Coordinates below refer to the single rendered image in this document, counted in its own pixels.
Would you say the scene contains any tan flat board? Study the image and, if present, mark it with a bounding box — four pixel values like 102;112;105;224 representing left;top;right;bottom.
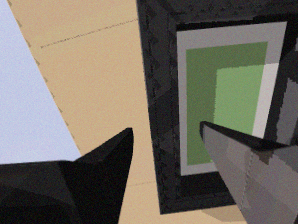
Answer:
6;0;247;224

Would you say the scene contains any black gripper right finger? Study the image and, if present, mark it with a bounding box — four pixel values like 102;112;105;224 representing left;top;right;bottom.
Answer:
200;121;298;224

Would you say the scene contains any black picture frame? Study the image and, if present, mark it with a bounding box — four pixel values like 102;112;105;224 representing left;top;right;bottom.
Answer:
135;0;298;215

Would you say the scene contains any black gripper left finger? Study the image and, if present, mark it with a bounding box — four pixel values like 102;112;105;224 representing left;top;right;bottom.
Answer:
0;127;134;224

